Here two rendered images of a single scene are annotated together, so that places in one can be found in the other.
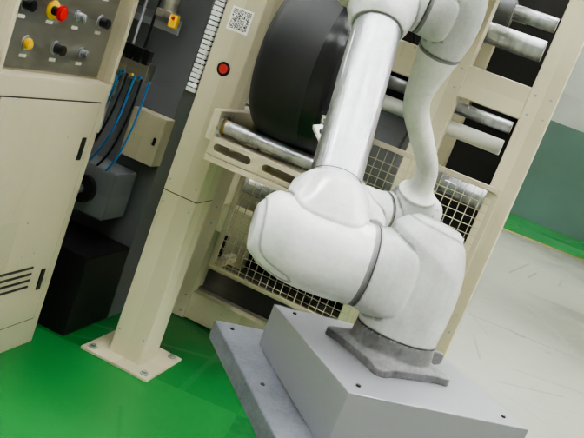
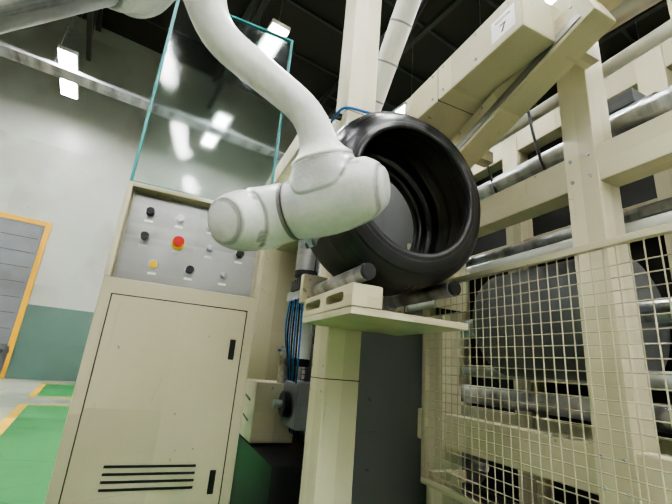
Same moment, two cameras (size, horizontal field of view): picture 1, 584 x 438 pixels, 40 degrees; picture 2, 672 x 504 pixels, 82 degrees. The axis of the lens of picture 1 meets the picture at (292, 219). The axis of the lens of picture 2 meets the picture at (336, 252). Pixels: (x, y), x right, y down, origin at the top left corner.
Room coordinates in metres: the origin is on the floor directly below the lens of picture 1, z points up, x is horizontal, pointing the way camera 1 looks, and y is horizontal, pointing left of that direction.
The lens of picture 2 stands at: (1.74, -0.74, 0.65)
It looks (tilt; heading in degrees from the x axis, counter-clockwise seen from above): 17 degrees up; 53
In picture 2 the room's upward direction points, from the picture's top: 5 degrees clockwise
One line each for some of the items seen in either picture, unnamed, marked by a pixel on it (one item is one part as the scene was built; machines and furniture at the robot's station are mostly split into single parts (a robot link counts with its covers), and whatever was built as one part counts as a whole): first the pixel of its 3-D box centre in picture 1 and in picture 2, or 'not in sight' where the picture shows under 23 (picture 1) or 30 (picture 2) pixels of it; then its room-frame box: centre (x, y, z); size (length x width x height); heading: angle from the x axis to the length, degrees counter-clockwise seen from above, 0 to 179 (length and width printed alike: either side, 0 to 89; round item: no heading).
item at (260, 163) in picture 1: (263, 165); (338, 304); (2.45, 0.14, 0.83); 0.36 x 0.09 x 0.06; 76
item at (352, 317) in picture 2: (274, 174); (379, 322); (2.58, 0.11, 0.80); 0.37 x 0.36 x 0.02; 166
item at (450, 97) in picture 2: not in sight; (477, 83); (2.84, -0.09, 1.71); 0.61 x 0.25 x 0.15; 76
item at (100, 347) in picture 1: (133, 352); not in sight; (2.63, 0.36, 0.01); 0.27 x 0.27 x 0.02; 76
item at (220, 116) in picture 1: (237, 125); (354, 297); (2.63, 0.28, 0.90); 0.40 x 0.03 x 0.10; 166
